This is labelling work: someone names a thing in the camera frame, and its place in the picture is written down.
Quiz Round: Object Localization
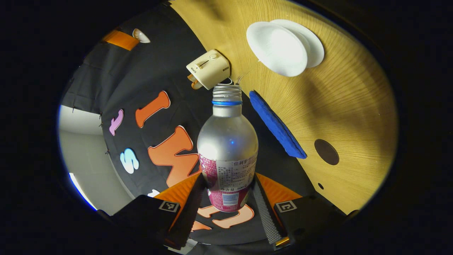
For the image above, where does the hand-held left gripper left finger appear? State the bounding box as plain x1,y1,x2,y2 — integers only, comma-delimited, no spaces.
97,172,206,250

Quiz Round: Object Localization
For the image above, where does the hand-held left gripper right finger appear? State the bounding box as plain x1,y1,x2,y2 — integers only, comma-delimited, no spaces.
252,173,359,252

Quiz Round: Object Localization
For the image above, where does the silver water bottle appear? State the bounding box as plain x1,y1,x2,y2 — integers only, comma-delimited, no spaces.
197,84,259,213

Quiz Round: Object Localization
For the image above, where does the dark round coaster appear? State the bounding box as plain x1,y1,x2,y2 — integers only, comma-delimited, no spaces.
314,139,340,166

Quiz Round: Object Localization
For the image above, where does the white teacup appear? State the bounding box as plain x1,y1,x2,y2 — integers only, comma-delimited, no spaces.
246,21,308,77

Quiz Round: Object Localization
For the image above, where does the blue towel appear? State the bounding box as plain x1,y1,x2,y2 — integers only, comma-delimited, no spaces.
249,90,308,159

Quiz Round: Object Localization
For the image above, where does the white toaster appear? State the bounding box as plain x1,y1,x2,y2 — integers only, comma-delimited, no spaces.
186,49,231,90

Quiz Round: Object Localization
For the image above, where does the white saucer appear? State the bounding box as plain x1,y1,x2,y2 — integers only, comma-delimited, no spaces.
270,19,325,69

